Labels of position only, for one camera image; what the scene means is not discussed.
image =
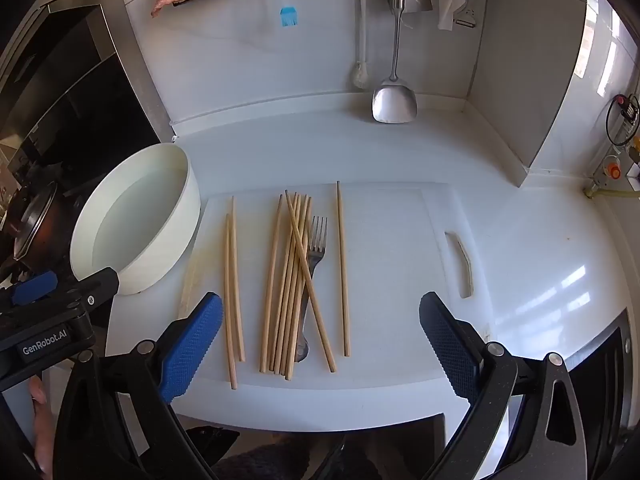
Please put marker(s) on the white dish brush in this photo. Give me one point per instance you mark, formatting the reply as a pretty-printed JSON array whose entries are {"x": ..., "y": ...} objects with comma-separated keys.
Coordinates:
[{"x": 360, "y": 77}]

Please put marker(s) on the metal fork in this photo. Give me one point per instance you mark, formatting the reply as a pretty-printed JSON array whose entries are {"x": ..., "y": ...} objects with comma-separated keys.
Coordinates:
[{"x": 316, "y": 255}]

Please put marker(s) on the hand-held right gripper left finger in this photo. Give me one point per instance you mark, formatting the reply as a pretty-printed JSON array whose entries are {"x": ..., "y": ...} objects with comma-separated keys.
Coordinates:
[{"x": 192, "y": 345}]

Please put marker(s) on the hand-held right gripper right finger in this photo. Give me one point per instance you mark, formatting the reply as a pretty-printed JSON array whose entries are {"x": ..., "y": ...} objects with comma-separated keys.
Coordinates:
[{"x": 450, "y": 345}]

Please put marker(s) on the white cutting board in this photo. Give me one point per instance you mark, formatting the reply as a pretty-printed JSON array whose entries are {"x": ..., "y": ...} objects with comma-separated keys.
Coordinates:
[{"x": 390, "y": 260}]

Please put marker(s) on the brown cooking pot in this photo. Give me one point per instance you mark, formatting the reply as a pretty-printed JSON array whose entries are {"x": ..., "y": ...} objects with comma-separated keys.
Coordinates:
[{"x": 62, "y": 220}]

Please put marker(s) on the white round bowl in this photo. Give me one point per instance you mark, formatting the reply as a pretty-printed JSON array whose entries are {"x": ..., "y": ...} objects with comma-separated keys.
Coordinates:
[{"x": 175, "y": 220}]

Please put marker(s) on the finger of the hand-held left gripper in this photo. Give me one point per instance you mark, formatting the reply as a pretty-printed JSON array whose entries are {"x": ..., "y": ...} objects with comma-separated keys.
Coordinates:
[
  {"x": 32, "y": 287},
  {"x": 100, "y": 282}
]

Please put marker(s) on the group of wooden chopsticks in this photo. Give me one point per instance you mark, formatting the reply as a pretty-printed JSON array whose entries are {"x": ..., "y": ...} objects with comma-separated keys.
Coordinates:
[{"x": 341, "y": 260}]

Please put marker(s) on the steel spatula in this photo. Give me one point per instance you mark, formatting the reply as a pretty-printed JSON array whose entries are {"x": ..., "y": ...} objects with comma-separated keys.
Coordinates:
[{"x": 394, "y": 102}]

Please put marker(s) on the metal peeler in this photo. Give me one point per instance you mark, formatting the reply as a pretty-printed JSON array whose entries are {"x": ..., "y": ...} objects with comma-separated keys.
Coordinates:
[{"x": 466, "y": 19}]

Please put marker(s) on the glass pot lid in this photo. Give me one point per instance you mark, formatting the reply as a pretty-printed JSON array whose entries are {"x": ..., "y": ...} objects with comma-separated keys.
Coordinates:
[{"x": 35, "y": 220}]

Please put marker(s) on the person's left hand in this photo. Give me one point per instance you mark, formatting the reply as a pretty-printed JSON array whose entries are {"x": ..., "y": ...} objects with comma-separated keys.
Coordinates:
[{"x": 42, "y": 425}]

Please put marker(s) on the wall gas valve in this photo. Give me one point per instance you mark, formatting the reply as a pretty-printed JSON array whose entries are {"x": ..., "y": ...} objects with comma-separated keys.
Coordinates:
[{"x": 612, "y": 170}]

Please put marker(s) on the black integrated stove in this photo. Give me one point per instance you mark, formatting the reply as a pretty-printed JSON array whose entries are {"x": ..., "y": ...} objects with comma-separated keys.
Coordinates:
[{"x": 75, "y": 85}]

